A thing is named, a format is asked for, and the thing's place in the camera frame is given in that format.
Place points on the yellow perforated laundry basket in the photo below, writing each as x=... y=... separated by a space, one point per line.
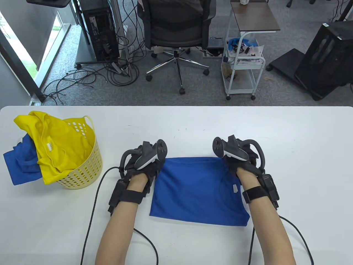
x=88 y=171

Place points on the brown bag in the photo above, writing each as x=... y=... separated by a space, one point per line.
x=227 y=70

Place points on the white crumpled object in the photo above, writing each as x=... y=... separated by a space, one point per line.
x=244 y=2

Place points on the person's right forearm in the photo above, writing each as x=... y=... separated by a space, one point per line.
x=270 y=234

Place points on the blue t-shirt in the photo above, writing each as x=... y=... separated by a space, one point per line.
x=193 y=193
x=22 y=168

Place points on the person's right hand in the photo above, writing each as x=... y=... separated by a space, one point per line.
x=234 y=165

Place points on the grey handheld controller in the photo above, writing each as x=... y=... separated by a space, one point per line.
x=219 y=146
x=161 y=149

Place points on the black floor box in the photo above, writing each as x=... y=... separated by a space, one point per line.
x=215 y=44

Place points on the person's left forearm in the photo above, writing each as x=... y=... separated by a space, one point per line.
x=118 y=232

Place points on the black computer tower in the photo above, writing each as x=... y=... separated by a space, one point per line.
x=100 y=33

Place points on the black computer case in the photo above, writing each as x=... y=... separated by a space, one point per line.
x=325 y=63

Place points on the black desk top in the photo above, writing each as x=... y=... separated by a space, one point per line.
x=47 y=2

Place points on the clear bag of papers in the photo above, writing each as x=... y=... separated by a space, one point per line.
x=255 y=51

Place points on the yellow t-shirt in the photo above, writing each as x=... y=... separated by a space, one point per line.
x=58 y=143

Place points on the grey power strip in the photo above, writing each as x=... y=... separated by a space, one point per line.
x=116 y=67

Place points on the black mesh office chair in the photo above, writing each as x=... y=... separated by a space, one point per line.
x=176 y=33

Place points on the black chair base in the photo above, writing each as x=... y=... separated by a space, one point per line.
x=289 y=4

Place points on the black wheeled platform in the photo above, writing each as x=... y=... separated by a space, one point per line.
x=286 y=60

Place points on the brown top side table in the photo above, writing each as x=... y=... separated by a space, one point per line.
x=253 y=16

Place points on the grey rolling desk base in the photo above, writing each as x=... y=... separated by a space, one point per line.
x=85 y=52

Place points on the white rolling utility cart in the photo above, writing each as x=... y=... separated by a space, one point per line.
x=240 y=91

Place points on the black window frame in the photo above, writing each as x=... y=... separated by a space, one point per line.
x=19 y=70

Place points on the black stand pole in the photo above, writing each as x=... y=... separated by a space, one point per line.
x=346 y=11

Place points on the person's left hand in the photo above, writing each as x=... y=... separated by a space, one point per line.
x=154 y=168

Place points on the blue cloth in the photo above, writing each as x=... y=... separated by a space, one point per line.
x=234 y=42

